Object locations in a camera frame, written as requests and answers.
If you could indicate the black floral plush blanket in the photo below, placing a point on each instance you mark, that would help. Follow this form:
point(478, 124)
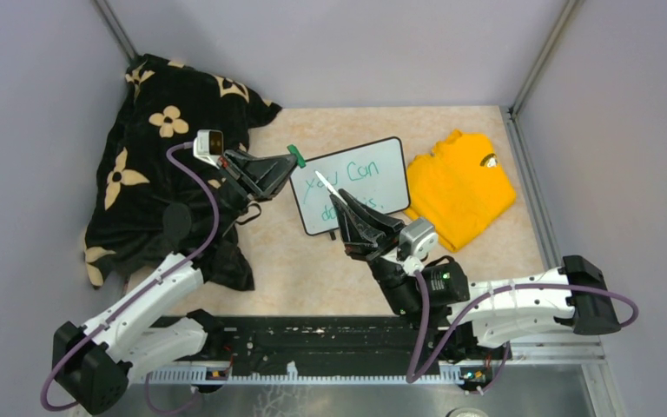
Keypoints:
point(155, 198)

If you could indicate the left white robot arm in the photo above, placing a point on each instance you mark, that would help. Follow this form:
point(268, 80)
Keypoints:
point(95, 363)

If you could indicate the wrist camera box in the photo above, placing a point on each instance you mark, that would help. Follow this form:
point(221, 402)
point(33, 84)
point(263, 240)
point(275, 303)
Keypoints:
point(208, 146)
point(417, 239)

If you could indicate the yellow folded sweatshirt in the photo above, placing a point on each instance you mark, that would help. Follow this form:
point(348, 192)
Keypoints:
point(460, 187)

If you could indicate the aluminium frame post right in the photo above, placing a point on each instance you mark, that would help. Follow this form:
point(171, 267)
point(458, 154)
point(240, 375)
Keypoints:
point(565, 17)

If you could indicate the green whiteboard marker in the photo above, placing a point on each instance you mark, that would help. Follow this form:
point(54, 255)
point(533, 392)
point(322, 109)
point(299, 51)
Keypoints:
point(330, 188)

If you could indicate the black framed whiteboard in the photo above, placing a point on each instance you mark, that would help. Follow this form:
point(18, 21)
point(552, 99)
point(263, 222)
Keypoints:
point(374, 173)

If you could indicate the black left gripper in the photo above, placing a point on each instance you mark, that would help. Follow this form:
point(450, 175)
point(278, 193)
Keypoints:
point(258, 177)

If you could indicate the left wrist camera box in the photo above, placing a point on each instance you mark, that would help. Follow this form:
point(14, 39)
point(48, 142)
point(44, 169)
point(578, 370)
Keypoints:
point(208, 146)

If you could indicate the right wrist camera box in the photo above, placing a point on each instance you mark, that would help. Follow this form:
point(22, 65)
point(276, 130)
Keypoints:
point(417, 239)

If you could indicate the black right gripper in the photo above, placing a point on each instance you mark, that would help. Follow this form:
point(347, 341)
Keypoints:
point(361, 239)

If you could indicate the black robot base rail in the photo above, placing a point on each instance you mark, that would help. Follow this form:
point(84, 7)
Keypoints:
point(341, 350)

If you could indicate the green marker cap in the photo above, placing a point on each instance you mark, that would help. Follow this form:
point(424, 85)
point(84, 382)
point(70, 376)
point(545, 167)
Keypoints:
point(300, 160)

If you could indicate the aluminium frame post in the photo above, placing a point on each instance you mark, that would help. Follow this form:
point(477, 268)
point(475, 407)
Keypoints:
point(109, 17)
point(565, 17)

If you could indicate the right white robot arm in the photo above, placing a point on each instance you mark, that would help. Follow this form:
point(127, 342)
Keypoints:
point(438, 294)

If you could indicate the aluminium frame post left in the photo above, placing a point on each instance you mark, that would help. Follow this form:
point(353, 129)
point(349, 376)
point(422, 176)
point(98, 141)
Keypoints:
point(109, 17)

